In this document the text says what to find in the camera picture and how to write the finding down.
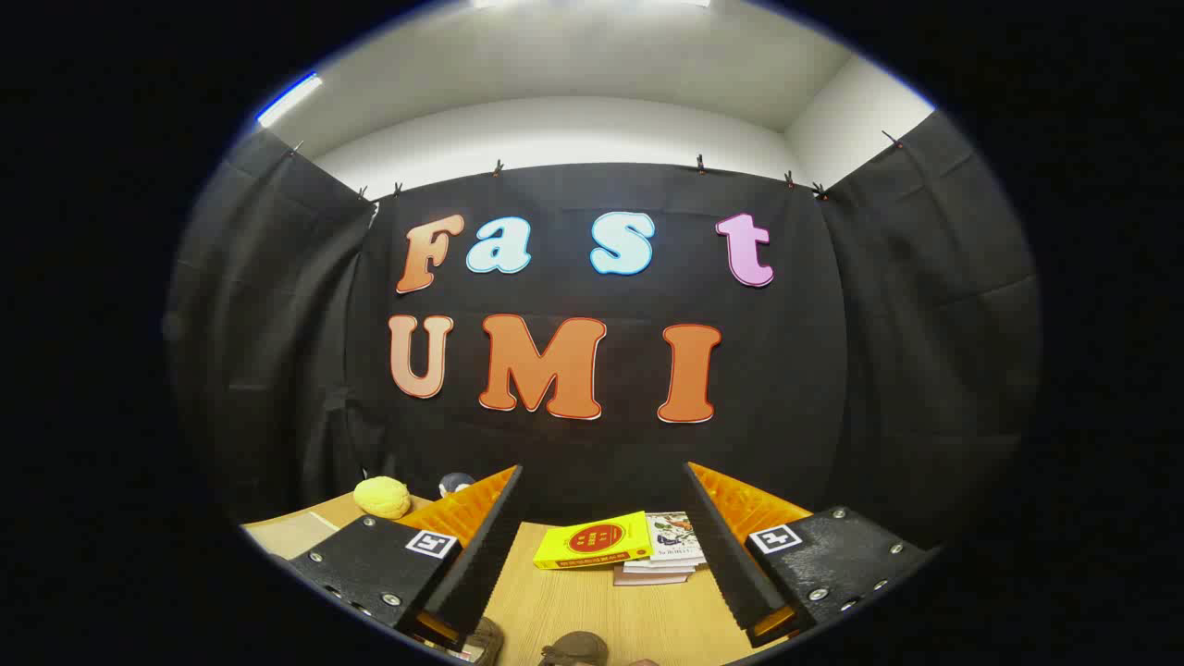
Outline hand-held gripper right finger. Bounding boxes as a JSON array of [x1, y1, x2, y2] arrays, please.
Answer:
[[683, 461, 931, 648]]

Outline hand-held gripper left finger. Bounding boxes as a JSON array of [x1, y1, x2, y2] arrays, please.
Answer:
[[289, 464, 524, 650]]

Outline brown moccasin shoe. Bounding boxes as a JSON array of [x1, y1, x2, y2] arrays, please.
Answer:
[[444, 617, 505, 666], [541, 632, 610, 666]]

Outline white illustrated book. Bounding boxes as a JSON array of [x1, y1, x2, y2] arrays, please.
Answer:
[[645, 512, 709, 566]]

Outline yellow book with red circle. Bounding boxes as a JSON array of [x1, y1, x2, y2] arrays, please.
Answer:
[[533, 512, 656, 571]]

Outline yellow plush ball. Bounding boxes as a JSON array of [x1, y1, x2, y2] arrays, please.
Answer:
[[353, 475, 412, 520]]

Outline black backdrop cloth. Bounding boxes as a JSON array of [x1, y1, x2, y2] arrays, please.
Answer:
[[165, 109, 1044, 556]]

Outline row of black cloth clips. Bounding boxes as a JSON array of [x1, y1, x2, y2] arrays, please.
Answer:
[[287, 129, 906, 201]]

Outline ceiling light strip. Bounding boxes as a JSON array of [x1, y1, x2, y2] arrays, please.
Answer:
[[256, 72, 325, 129]]

